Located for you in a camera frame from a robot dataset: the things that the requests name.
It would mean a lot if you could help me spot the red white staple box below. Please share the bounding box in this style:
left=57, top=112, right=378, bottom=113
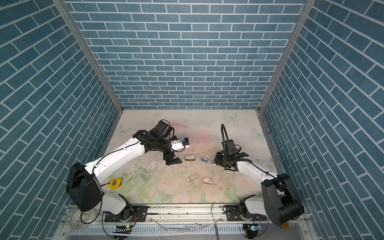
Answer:
left=203, top=177, right=213, bottom=185

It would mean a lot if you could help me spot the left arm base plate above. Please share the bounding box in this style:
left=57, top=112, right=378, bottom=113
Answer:
left=104, top=205, right=149, bottom=223

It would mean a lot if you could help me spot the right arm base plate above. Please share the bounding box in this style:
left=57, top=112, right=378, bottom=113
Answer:
left=222, top=204, right=267, bottom=222

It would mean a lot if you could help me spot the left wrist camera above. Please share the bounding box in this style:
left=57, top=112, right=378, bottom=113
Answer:
left=171, top=138, right=190, bottom=152

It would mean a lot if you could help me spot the brown white plush toy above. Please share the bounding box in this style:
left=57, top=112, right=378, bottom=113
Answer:
left=281, top=222, right=290, bottom=230

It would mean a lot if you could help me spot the yellow tape measure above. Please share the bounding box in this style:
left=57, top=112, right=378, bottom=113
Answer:
left=109, top=178, right=123, bottom=190

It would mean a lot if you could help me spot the green circuit board right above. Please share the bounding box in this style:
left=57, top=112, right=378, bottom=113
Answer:
left=243, top=224, right=263, bottom=240

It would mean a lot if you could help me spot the aluminium front rail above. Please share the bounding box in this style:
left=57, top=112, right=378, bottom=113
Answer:
left=59, top=202, right=310, bottom=226

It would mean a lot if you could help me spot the clear tape roll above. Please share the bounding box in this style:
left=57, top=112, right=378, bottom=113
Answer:
left=69, top=210, right=89, bottom=230

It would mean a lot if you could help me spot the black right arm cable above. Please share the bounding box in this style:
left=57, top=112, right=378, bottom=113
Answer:
left=220, top=123, right=244, bottom=163

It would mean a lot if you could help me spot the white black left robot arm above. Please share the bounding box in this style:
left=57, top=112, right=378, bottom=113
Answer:
left=66, top=120, right=190, bottom=222

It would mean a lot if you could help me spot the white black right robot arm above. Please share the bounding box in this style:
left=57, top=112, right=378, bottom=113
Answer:
left=214, top=140, right=305, bottom=226

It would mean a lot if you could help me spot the light blue stapler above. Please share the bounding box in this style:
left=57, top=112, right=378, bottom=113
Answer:
left=201, top=157, right=217, bottom=166

